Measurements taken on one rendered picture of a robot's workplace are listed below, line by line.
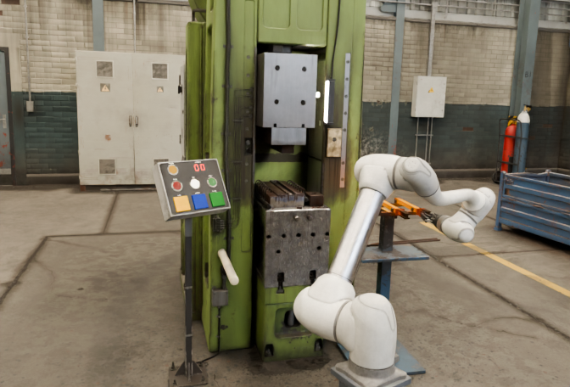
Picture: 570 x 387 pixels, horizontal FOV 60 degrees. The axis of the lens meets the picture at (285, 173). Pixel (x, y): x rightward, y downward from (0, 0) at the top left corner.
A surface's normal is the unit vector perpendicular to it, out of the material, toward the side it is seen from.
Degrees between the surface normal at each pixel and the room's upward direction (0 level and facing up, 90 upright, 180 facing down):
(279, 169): 90
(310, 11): 90
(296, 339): 90
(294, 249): 90
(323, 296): 49
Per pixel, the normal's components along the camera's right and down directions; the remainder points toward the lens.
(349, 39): 0.26, 0.16
